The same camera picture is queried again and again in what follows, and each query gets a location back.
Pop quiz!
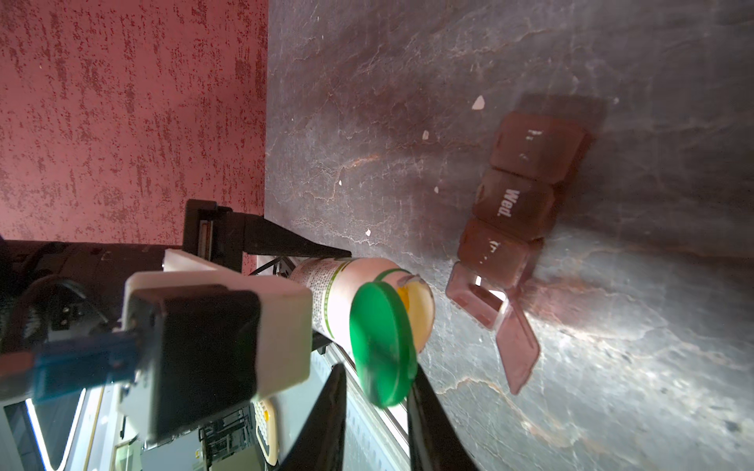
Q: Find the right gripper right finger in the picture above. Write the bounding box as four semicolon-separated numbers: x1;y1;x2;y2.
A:
408;366;478;471

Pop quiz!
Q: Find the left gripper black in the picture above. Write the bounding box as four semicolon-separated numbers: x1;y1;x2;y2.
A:
183;199;351;272

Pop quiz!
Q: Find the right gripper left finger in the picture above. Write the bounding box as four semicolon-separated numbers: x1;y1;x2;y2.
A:
278;364;348;471

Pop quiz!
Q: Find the white bottle green cap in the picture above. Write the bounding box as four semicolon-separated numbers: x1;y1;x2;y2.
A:
290;258;436;408

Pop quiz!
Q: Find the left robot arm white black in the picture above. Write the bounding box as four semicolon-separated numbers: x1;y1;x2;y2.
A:
1;199;351;403

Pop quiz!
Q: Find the white pill on table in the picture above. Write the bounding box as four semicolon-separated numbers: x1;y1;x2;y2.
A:
471;95;486;111

